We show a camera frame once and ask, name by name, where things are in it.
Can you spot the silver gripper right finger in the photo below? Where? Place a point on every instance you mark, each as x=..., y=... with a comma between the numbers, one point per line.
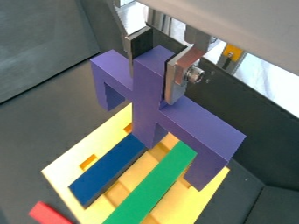
x=181, y=69

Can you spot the blue bar block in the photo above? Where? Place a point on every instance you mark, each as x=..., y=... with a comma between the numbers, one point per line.
x=99, y=176

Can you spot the yellow slotted board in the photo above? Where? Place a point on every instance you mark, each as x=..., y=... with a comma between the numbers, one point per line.
x=182, y=204

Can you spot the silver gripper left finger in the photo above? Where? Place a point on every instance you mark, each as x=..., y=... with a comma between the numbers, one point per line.
x=128, y=13

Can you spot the green bar block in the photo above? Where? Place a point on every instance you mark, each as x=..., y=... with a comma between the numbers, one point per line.
x=149, y=192

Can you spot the red interlocking block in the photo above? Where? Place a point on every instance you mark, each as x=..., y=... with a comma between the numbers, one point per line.
x=46, y=215

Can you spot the purple interlocking block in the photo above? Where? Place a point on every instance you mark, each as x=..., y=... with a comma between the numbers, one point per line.
x=136, y=81

